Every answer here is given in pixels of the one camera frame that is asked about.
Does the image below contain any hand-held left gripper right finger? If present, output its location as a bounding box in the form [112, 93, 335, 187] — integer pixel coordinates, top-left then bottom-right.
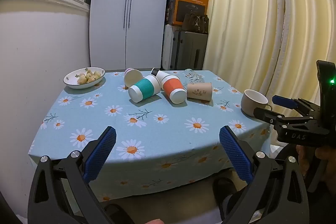
[219, 126, 310, 224]

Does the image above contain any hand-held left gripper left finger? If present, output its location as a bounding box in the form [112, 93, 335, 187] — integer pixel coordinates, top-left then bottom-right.
[28, 126, 117, 224]

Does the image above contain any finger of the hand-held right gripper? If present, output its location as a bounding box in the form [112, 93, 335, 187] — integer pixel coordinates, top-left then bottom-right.
[253, 107, 290, 125]
[272, 94, 320, 116]

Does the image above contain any white ceramic mug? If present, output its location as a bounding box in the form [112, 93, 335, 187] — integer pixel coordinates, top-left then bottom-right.
[241, 89, 273, 118]

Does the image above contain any brown paper cup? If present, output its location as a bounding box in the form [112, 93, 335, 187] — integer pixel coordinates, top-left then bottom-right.
[186, 82, 213, 102]

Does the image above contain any teal sleeve white cup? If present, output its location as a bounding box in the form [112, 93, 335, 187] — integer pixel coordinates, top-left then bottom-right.
[128, 74, 161, 103]

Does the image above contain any white paper cup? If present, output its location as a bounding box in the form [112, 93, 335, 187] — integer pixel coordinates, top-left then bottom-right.
[124, 68, 144, 88]

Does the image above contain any clear glass cup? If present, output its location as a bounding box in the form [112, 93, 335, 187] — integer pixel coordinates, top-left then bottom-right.
[182, 68, 205, 84]

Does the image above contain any orange sleeve white cup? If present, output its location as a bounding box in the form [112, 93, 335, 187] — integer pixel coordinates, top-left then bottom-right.
[160, 73, 188, 105]

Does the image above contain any person's right hand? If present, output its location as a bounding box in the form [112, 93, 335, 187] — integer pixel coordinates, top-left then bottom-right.
[296, 145, 336, 179]

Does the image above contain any blue daisy print tablecloth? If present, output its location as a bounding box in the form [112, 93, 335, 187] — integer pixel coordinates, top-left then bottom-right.
[28, 70, 272, 202]

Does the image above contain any black slipper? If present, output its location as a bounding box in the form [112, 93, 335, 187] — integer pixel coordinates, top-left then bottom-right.
[104, 203, 135, 224]

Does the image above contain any white floral bowl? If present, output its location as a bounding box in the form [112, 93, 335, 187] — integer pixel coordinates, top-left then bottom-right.
[63, 67, 106, 89]

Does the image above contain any pile of round beige snacks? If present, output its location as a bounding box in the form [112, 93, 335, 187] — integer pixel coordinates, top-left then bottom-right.
[77, 69, 102, 84]

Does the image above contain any cream curtain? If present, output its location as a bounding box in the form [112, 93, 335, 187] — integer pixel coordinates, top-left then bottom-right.
[196, 0, 336, 119]

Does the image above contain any grey suitcase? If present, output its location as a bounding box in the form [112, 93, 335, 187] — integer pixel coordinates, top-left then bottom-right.
[177, 30, 208, 71]

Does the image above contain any brown handbag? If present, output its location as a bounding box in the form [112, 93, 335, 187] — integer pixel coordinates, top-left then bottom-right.
[182, 13, 210, 35]

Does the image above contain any white suitcase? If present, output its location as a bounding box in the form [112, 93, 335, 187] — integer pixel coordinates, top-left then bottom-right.
[161, 24, 182, 70]

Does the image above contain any orange and black cardboard box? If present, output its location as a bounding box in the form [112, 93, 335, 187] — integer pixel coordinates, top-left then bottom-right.
[164, 0, 211, 26]

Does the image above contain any white wardrobe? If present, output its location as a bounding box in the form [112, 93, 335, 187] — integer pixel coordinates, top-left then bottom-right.
[89, 0, 173, 71]

